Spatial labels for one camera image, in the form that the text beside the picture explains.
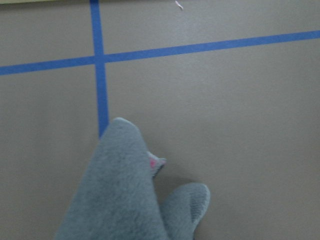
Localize grey wiping cloth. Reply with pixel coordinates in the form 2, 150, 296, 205
55, 117, 211, 240

